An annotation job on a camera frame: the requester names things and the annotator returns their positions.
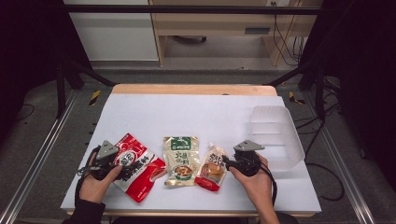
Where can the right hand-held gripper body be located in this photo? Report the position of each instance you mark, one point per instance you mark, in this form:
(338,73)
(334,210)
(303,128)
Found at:
(247,161)

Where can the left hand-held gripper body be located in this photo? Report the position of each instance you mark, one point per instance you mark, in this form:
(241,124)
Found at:
(105,155)

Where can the red and white snack packet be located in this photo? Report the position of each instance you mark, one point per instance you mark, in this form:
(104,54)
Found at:
(144,180)

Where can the small spout pouch red base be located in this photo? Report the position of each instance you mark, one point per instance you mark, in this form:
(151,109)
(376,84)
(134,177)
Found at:
(212,174)

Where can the clear plastic container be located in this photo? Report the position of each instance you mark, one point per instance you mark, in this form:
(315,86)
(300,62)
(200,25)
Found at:
(277,137)

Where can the beige packet with green label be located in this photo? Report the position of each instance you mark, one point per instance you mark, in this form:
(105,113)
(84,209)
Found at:
(181,158)

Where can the person's right hand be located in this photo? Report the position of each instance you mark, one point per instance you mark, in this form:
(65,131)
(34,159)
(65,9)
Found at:
(260,188)

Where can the person's left hand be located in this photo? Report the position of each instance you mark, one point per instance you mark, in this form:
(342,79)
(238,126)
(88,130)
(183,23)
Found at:
(95,189)

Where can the white paper sheet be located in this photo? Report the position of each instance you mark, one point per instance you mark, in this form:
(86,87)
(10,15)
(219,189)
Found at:
(186,118)

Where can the yellow and black tape piece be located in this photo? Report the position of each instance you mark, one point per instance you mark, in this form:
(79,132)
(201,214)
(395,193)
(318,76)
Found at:
(95,97)
(294,98)

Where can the black metal stand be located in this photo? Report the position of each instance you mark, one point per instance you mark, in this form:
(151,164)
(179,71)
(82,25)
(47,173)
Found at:
(320,93)
(60,93)

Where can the wooden table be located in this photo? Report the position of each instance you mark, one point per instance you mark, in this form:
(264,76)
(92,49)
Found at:
(193,89)

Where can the white cabinet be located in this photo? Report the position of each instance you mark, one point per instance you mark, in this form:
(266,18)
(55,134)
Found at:
(118,37)

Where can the wooden desk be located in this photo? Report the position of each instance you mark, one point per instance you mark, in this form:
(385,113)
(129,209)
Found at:
(218,25)

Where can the black horizontal bar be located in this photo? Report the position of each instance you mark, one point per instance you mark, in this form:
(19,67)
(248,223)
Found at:
(186,9)

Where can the aluminium floor rail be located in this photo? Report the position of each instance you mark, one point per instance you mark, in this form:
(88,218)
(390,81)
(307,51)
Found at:
(342,168)
(37,158)

